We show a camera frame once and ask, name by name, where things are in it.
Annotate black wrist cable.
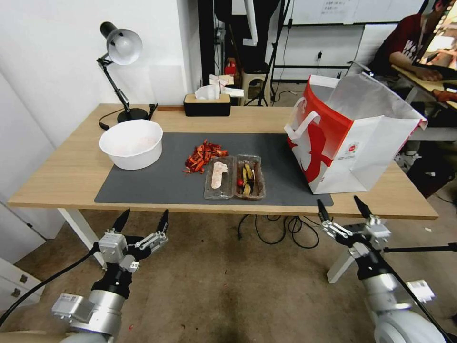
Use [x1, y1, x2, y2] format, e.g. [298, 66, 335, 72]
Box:
[0, 244, 102, 324]
[382, 242, 457, 253]

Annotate stack of papers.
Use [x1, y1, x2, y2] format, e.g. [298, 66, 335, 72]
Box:
[209, 74, 246, 98]

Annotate wooden desk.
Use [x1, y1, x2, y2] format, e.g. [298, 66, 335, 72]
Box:
[391, 64, 457, 108]

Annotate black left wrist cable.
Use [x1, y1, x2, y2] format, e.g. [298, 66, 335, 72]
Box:
[0, 244, 102, 324]

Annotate black tripod stand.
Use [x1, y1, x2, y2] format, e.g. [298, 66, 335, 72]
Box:
[244, 0, 292, 108]

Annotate black lamp power cable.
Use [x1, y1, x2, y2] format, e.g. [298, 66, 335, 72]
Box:
[98, 109, 120, 130]

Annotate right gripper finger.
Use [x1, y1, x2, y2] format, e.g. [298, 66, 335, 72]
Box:
[354, 195, 376, 222]
[317, 198, 353, 241]

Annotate white tissue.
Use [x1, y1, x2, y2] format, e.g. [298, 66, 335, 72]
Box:
[194, 84, 222, 101]

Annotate white drawer unit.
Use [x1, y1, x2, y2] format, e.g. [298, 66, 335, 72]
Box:
[0, 257, 45, 313]

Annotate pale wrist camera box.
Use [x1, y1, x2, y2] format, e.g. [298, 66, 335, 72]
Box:
[364, 215, 392, 246]
[98, 231, 129, 266]

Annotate pile of red chili pieces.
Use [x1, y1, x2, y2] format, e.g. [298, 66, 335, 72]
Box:
[182, 139, 229, 175]

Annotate black tissue box wooden lid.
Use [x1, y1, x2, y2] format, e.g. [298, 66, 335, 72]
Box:
[183, 92, 232, 117]

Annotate white table leg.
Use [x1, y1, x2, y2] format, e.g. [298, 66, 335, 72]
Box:
[327, 245, 358, 285]
[58, 209, 108, 269]

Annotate clear plastic takeout box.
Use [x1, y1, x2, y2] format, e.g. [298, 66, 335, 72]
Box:
[203, 154, 267, 201]

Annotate beige plastic stool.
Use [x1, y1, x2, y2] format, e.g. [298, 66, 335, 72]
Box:
[242, 70, 270, 106]

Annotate black and silver desk lamp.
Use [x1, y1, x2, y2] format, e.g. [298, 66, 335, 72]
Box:
[96, 21, 149, 124]

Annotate computer monitor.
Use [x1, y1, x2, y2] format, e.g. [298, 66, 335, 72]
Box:
[412, 0, 457, 69]

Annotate person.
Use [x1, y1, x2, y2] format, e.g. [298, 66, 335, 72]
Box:
[369, 0, 457, 83]

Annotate black floor cables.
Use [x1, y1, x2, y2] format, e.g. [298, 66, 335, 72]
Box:
[237, 214, 322, 249]

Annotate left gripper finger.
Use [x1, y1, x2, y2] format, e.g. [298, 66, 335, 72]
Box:
[110, 208, 131, 236]
[134, 209, 169, 252]

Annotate yellow food strips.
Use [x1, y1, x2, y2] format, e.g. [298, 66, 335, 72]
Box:
[241, 162, 256, 196]

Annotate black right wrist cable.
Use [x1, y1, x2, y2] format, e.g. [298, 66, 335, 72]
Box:
[382, 242, 457, 253]

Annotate white cabinet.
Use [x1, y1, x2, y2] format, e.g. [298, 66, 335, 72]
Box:
[0, 73, 67, 265]

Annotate dark grey desk mat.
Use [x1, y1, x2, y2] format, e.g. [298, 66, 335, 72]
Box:
[94, 132, 335, 207]

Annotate white round bowl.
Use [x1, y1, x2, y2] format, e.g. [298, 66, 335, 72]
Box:
[99, 119, 164, 171]

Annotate white whiteboard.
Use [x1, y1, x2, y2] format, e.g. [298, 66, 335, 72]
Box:
[285, 0, 429, 26]

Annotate red and white delivery bag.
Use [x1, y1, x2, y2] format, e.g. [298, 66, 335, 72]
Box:
[284, 73, 428, 195]

